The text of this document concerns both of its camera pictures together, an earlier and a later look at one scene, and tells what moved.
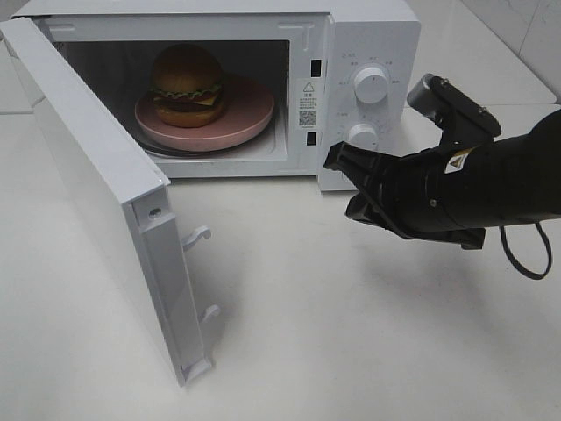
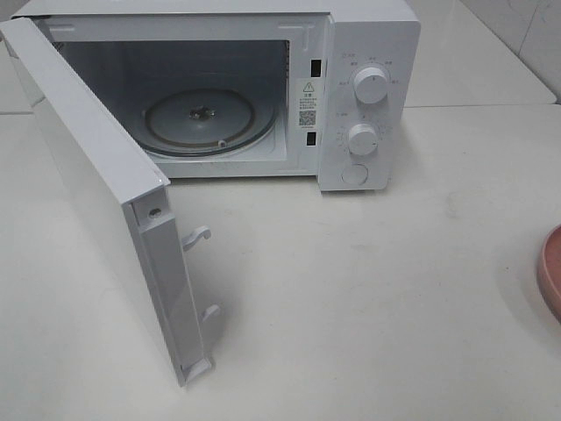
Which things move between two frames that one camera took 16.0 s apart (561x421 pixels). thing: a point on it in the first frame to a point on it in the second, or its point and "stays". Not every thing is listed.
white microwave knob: x=370 y=85 stays
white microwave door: x=129 y=195 stays
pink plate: x=247 y=108 to x=549 y=272
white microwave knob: x=364 y=135 stays
